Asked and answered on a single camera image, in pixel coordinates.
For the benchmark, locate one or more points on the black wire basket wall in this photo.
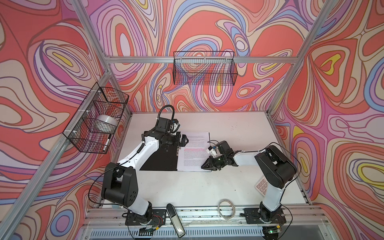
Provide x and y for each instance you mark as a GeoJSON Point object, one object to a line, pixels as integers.
{"type": "Point", "coordinates": [204, 68]}
{"type": "Point", "coordinates": [85, 132]}

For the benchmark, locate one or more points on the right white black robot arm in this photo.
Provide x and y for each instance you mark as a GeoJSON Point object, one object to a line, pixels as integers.
{"type": "Point", "coordinates": [278, 169]}

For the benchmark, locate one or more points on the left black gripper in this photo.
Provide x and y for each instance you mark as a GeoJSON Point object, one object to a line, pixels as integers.
{"type": "Point", "coordinates": [176, 142]}

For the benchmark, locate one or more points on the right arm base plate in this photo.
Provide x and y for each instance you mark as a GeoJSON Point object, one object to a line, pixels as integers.
{"type": "Point", "coordinates": [264, 216]}

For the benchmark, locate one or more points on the white black lever arch folder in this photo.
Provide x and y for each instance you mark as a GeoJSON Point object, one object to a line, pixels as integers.
{"type": "Point", "coordinates": [162, 160]}

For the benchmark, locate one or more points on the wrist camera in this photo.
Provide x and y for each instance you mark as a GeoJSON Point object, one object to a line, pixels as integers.
{"type": "Point", "coordinates": [174, 126]}
{"type": "Point", "coordinates": [212, 151]}

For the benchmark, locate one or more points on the black wire basket back wall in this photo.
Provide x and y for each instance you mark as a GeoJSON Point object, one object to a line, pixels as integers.
{"type": "Point", "coordinates": [204, 68]}

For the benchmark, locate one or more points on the black wire basket left wall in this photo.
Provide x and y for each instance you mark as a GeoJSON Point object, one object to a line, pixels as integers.
{"type": "Point", "coordinates": [85, 132]}

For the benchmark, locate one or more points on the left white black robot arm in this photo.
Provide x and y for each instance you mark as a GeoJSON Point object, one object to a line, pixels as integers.
{"type": "Point", "coordinates": [120, 183]}

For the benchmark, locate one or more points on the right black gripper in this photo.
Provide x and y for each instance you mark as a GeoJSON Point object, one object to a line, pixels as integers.
{"type": "Point", "coordinates": [211, 166]}

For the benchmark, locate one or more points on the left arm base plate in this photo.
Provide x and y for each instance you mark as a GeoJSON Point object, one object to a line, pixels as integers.
{"type": "Point", "coordinates": [153, 218]}

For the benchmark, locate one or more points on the white marker pen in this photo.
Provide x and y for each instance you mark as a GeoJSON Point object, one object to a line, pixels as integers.
{"type": "Point", "coordinates": [106, 145]}

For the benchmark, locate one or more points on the white pink calculator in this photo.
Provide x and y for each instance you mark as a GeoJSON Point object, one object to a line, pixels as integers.
{"type": "Point", "coordinates": [262, 186]}

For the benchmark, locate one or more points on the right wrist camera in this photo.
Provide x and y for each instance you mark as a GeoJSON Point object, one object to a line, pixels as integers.
{"type": "Point", "coordinates": [212, 151]}

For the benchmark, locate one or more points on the black handheld scanner device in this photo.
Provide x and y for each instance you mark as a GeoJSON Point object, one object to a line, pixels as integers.
{"type": "Point", "coordinates": [175, 220]}

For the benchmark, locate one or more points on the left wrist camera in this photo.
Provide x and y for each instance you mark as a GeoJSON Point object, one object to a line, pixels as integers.
{"type": "Point", "coordinates": [174, 126]}

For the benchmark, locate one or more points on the silver tape roll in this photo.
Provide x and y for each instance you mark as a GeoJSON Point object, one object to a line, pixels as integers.
{"type": "Point", "coordinates": [108, 120]}

